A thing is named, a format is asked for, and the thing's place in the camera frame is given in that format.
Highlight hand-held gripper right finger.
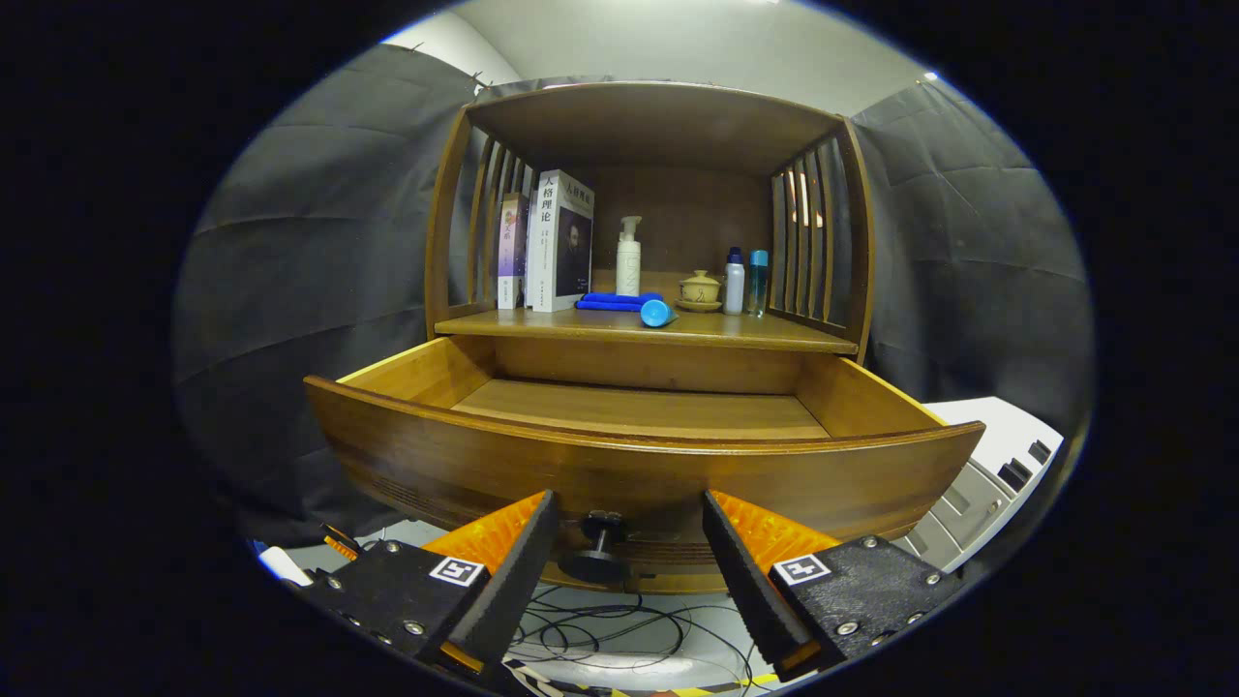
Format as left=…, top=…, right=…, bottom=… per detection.
left=703, top=489, right=969, bottom=681

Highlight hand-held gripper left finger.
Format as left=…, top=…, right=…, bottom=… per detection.
left=315, top=489, right=559, bottom=677

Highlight black drawer knob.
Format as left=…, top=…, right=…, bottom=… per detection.
left=558, top=510, right=630, bottom=587

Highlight wooden drawer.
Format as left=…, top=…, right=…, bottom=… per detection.
left=303, top=334, right=987, bottom=594

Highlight wooden countertop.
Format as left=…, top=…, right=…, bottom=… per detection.
left=434, top=271, right=861, bottom=355

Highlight white drawer unit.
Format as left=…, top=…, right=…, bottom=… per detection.
left=891, top=397, right=1066, bottom=574

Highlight wooden cabinet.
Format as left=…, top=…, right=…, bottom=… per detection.
left=424, top=80, right=877, bottom=594

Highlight orange and black tool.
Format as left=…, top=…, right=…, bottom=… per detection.
left=322, top=523, right=388, bottom=562

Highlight white flat device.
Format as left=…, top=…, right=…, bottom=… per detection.
left=257, top=547, right=313, bottom=588

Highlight yellow lidded teacup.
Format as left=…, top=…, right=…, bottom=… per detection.
left=676, top=270, right=724, bottom=313

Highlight folded blue cloth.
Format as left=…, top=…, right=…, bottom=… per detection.
left=575, top=291, right=667, bottom=313

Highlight white pump bottle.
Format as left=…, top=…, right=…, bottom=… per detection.
left=616, top=216, right=644, bottom=297

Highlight thin purple book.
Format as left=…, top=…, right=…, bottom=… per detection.
left=497, top=192, right=529, bottom=311

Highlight thick white portrait book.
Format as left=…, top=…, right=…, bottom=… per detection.
left=526, top=169, right=595, bottom=314

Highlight black backdrop cloth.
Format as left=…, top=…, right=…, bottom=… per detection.
left=174, top=44, right=1095, bottom=543

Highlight black floor cables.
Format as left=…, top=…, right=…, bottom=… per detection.
left=513, top=581, right=775, bottom=693

